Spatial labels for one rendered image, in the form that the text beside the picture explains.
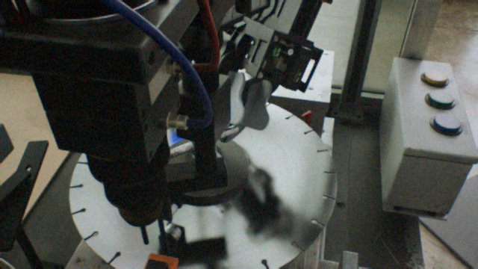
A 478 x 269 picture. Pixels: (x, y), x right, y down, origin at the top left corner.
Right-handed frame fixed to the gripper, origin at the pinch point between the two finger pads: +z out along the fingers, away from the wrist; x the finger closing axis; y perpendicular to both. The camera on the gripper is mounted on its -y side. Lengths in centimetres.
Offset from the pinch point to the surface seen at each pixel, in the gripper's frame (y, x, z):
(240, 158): 2.4, 2.2, 2.4
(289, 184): 7.9, 6.6, 2.3
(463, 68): -116, 212, -34
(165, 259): 13.0, -8.8, 10.1
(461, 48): -133, 227, -47
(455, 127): 5.0, 36.4, -10.6
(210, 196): 6.4, -2.3, 6.1
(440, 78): -6.1, 42.7, -16.9
